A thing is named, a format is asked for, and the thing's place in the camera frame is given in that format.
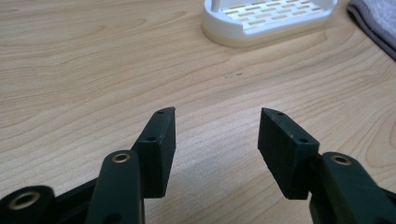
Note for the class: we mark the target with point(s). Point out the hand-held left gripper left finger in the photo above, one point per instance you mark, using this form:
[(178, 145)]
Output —
[(155, 155)]

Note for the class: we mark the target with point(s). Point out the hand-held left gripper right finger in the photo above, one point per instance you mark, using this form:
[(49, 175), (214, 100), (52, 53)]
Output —
[(289, 155)]

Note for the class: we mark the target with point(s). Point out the white slotted soap dish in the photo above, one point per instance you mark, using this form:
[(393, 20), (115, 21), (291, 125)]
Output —
[(264, 20)]

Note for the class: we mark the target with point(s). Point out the grey cloth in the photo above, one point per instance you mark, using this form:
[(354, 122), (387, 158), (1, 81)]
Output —
[(378, 21)]

